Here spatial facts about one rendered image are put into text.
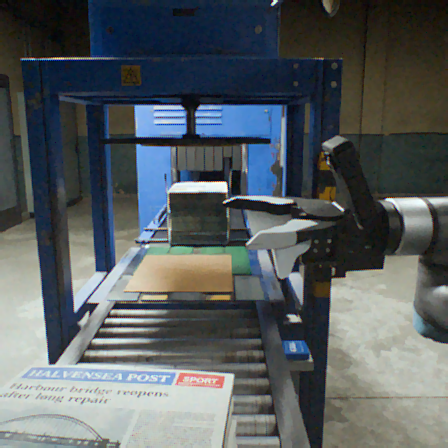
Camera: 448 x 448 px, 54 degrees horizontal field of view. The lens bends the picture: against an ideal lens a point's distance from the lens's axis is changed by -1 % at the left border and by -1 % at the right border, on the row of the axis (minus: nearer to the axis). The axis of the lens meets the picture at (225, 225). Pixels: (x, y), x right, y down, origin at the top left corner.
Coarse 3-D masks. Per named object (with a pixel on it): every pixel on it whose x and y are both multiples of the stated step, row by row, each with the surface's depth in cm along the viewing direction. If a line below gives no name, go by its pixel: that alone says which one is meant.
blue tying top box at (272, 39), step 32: (96, 0) 136; (128, 0) 136; (160, 0) 136; (192, 0) 136; (224, 0) 136; (256, 0) 136; (96, 32) 138; (128, 32) 138; (160, 32) 138; (192, 32) 138; (224, 32) 138; (256, 32) 138
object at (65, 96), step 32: (64, 64) 129; (96, 64) 129; (128, 64) 129; (160, 64) 129; (192, 64) 129; (224, 64) 129; (256, 64) 129; (288, 64) 129; (64, 96) 145; (96, 96) 171; (128, 96) 171; (160, 96) 151; (192, 96) 151; (224, 96) 171; (256, 96) 171; (288, 96) 171
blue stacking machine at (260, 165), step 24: (144, 120) 357; (168, 120) 357; (216, 120) 357; (240, 120) 357; (264, 120) 357; (264, 144) 362; (144, 168) 366; (168, 168) 366; (192, 168) 365; (216, 168) 365; (240, 168) 366; (264, 168) 366; (144, 192) 370; (240, 192) 389; (264, 192) 370; (144, 216) 374
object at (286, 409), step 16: (256, 304) 140; (272, 320) 128; (272, 336) 118; (272, 352) 110; (272, 368) 102; (288, 368) 102; (272, 384) 96; (288, 384) 96; (288, 400) 90; (288, 416) 85; (288, 432) 80; (304, 432) 80
